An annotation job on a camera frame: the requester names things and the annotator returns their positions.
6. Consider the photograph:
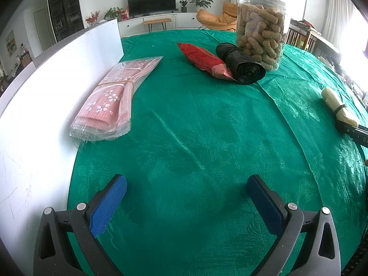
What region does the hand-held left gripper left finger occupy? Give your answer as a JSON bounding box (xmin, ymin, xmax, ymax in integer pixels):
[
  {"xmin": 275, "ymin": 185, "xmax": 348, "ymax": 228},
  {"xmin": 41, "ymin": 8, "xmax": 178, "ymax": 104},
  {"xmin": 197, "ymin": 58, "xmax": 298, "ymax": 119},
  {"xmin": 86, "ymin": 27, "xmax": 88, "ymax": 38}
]
[{"xmin": 34, "ymin": 174, "xmax": 128, "ymax": 276}]

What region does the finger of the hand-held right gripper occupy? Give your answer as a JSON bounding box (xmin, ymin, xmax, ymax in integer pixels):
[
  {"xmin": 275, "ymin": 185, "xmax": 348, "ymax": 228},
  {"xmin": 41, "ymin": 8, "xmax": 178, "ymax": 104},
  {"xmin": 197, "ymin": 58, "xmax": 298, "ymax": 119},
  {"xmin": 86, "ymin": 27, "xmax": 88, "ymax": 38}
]
[{"xmin": 335, "ymin": 121, "xmax": 361, "ymax": 136}]

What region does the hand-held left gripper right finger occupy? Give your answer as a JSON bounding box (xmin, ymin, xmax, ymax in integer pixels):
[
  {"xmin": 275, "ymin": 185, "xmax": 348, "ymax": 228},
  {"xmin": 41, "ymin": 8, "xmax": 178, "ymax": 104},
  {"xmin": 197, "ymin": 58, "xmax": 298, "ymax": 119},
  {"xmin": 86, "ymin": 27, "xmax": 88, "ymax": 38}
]
[{"xmin": 246, "ymin": 174, "xmax": 341, "ymax": 276}]

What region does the pale yellow cloth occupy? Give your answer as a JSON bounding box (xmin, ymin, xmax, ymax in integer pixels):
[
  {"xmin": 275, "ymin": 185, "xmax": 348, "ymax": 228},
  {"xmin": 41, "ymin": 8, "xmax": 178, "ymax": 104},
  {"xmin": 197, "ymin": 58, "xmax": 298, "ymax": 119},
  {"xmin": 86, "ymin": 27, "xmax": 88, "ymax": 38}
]
[{"xmin": 321, "ymin": 87, "xmax": 360, "ymax": 127}]

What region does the green tablecloth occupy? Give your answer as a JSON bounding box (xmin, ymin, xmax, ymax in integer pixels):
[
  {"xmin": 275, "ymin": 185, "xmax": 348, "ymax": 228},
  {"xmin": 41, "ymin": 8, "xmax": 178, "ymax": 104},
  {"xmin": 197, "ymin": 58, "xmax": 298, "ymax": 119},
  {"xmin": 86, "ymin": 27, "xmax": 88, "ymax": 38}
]
[{"xmin": 67, "ymin": 29, "xmax": 368, "ymax": 276}]

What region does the wooden chair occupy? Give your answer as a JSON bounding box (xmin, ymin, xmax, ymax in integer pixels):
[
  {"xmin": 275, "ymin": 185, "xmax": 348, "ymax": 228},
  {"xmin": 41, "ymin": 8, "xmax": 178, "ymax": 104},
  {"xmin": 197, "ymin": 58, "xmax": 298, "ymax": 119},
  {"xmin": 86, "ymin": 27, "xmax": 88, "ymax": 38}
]
[{"xmin": 287, "ymin": 20, "xmax": 341, "ymax": 61}]

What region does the pink floral packet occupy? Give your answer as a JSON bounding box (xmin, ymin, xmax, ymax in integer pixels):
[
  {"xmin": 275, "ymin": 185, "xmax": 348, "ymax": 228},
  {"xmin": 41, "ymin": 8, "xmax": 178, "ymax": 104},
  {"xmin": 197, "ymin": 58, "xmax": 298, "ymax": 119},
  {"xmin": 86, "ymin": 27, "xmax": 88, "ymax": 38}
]
[{"xmin": 70, "ymin": 57, "xmax": 164, "ymax": 150}]

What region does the white board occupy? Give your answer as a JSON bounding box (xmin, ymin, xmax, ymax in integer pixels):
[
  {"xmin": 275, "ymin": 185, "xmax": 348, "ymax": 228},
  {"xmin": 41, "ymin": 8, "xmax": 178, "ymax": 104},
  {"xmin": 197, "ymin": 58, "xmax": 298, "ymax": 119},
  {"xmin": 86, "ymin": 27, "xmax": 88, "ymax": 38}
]
[{"xmin": 0, "ymin": 18, "xmax": 125, "ymax": 265}]

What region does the black garbage bag roll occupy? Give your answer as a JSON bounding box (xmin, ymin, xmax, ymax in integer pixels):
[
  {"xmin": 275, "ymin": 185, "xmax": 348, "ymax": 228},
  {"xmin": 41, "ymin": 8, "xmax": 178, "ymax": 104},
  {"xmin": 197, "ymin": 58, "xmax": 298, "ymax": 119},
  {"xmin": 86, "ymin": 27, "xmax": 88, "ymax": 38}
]
[{"xmin": 216, "ymin": 43, "xmax": 267, "ymax": 85}]

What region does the clear snack jar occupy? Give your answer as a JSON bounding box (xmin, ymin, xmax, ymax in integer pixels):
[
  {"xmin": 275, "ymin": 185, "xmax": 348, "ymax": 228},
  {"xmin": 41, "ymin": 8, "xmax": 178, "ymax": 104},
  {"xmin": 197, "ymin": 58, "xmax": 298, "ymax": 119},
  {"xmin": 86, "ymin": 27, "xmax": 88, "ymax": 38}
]
[{"xmin": 236, "ymin": 0, "xmax": 287, "ymax": 72}]

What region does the red plastic packet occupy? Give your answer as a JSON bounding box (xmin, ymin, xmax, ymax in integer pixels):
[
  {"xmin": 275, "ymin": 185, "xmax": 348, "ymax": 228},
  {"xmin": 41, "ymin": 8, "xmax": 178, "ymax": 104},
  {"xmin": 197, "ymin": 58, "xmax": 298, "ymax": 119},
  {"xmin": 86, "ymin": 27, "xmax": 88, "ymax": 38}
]
[{"xmin": 175, "ymin": 42, "xmax": 235, "ymax": 81}]

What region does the orange lounge chair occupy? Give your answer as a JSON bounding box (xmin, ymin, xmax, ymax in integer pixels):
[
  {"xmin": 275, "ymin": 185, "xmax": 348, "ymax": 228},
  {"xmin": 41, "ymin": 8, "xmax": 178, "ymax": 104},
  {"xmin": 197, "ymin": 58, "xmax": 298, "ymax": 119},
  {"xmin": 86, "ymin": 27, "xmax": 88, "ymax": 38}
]
[{"xmin": 196, "ymin": 2, "xmax": 238, "ymax": 32}]

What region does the white door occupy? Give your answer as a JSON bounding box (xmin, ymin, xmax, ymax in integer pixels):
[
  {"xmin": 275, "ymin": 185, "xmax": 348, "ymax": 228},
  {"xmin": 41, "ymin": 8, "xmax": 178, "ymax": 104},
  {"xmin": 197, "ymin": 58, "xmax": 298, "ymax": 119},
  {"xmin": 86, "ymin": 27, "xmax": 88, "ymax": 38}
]
[{"xmin": 34, "ymin": 8, "xmax": 55, "ymax": 53}]

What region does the red flower plant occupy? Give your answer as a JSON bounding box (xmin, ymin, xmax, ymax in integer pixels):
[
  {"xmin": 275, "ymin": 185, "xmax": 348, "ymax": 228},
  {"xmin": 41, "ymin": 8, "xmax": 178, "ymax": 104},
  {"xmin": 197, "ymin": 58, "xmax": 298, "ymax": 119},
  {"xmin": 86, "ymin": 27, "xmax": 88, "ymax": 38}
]
[{"xmin": 85, "ymin": 10, "xmax": 101, "ymax": 27}]

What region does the wooden bench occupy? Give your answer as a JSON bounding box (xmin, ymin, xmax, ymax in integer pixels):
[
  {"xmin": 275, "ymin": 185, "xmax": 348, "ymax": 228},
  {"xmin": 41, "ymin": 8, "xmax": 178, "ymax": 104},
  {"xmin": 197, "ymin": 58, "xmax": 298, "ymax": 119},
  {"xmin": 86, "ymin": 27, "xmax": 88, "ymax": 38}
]
[{"xmin": 143, "ymin": 18, "xmax": 172, "ymax": 32}]

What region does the white television cabinet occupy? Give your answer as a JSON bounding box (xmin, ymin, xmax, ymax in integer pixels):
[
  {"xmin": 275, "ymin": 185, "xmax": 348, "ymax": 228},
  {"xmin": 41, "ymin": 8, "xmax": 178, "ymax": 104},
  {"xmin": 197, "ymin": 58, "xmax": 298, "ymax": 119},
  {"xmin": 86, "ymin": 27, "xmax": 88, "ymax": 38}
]
[{"xmin": 118, "ymin": 12, "xmax": 202, "ymax": 38}]

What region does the large leafy potted plant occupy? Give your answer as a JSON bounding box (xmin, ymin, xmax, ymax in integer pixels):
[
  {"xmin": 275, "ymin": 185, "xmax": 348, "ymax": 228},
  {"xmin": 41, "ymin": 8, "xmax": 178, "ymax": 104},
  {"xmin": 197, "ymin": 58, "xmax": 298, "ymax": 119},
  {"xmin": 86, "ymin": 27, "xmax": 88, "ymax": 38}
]
[{"xmin": 190, "ymin": 0, "xmax": 214, "ymax": 9}]

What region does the green potted plant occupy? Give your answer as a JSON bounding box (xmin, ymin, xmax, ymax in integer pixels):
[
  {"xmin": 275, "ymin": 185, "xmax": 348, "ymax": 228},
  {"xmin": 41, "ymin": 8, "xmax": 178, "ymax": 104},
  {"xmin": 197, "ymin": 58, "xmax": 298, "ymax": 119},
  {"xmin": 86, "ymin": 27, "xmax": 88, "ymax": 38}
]
[{"xmin": 103, "ymin": 6, "xmax": 123, "ymax": 21}]

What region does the dark display cabinet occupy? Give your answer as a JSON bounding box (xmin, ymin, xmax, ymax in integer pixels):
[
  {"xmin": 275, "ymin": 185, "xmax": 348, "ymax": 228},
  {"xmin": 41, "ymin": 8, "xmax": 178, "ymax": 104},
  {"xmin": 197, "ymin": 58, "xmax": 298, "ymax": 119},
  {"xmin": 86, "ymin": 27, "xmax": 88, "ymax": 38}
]
[{"xmin": 47, "ymin": 0, "xmax": 85, "ymax": 42}]

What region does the black television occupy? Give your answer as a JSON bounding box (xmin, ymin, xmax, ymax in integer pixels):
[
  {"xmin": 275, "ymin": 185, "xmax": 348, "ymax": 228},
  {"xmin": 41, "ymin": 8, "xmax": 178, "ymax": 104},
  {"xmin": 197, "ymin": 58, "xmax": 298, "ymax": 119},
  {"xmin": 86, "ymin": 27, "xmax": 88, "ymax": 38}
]
[{"xmin": 127, "ymin": 0, "xmax": 176, "ymax": 18}]

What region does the framed wall painting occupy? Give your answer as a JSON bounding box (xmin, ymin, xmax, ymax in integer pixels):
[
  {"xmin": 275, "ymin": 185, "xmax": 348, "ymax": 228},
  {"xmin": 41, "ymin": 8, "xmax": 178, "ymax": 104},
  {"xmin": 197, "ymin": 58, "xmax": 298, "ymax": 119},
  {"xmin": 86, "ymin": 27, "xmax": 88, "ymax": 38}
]
[{"xmin": 6, "ymin": 30, "xmax": 15, "ymax": 57}]

